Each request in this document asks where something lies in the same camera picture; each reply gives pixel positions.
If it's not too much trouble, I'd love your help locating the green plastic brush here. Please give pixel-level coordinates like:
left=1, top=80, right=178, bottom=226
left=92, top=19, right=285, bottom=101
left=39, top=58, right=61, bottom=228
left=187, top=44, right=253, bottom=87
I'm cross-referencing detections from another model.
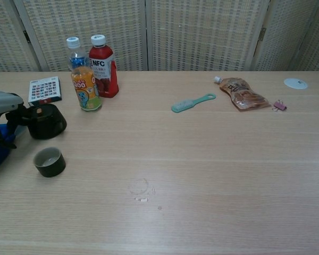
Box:
left=171, top=92, right=217, bottom=114

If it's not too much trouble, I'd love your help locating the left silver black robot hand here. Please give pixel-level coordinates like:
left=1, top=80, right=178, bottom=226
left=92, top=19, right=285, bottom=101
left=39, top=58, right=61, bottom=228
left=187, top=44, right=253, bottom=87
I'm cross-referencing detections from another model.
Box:
left=0, top=89, right=30, bottom=149

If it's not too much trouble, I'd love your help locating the small grey cup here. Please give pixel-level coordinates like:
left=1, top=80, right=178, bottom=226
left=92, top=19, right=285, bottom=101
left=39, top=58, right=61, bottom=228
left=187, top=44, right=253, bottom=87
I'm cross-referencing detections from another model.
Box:
left=33, top=146, right=67, bottom=178

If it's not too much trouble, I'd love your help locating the pink binder clip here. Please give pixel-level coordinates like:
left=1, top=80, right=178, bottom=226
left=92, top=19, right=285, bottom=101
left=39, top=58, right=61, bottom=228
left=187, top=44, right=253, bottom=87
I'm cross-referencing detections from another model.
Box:
left=272, top=99, right=288, bottom=112

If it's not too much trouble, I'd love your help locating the black teapot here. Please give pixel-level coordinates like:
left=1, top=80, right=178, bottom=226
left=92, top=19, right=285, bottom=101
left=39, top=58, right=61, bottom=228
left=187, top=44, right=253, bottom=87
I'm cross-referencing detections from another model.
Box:
left=20, top=103, right=68, bottom=140

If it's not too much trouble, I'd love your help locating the patterned card box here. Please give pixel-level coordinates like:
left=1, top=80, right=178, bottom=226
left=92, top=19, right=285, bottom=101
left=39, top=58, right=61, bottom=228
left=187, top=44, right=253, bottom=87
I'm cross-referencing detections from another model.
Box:
left=28, top=76, right=63, bottom=107

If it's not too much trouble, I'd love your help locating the brown sauce pouch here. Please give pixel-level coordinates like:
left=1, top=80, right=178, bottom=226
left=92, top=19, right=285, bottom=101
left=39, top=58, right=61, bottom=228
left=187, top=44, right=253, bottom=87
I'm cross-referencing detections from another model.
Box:
left=214, top=76, right=272, bottom=112

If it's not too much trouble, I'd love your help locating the red juice bottle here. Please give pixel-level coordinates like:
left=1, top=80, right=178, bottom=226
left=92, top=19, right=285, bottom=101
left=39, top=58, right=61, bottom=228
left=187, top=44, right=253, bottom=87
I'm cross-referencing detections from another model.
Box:
left=88, top=34, right=120, bottom=99

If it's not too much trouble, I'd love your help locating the white round grommet cover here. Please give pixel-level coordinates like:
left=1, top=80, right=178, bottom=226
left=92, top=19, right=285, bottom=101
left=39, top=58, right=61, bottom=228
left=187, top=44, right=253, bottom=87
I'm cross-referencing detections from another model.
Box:
left=283, top=78, right=308, bottom=90

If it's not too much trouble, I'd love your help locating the woven folding screen panel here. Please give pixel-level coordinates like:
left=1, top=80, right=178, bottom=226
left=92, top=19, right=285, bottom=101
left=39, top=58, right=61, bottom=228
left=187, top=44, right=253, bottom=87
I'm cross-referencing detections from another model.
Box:
left=145, top=0, right=268, bottom=72
left=0, top=0, right=42, bottom=74
left=255, top=0, right=319, bottom=72
left=13, top=0, right=149, bottom=72

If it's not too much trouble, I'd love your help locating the orange drink bottle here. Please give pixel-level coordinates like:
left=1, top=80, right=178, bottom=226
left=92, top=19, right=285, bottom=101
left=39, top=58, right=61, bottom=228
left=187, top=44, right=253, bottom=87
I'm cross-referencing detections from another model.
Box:
left=66, top=36, right=103, bottom=112

